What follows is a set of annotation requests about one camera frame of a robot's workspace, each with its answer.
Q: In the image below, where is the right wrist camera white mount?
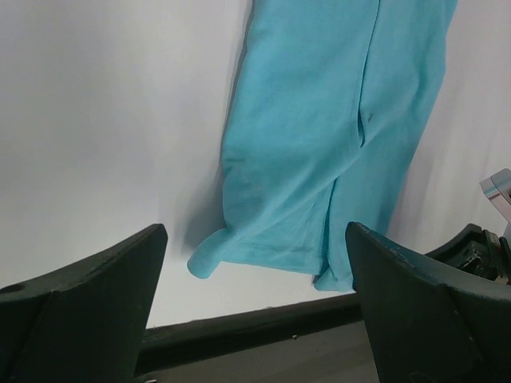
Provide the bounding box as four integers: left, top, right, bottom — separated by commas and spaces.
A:
480, 168, 511, 242

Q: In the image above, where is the light blue t shirt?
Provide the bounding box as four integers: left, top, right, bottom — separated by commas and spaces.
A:
188, 1, 456, 293

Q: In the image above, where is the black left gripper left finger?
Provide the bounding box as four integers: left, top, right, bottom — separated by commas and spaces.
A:
1, 223, 168, 382

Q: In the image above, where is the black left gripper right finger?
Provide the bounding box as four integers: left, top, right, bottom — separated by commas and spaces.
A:
346, 223, 510, 382

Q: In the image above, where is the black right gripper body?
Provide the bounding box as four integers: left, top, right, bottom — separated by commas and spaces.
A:
426, 223, 510, 286

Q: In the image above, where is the black mounting base plate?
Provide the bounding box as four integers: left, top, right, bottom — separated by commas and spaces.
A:
133, 294, 378, 383

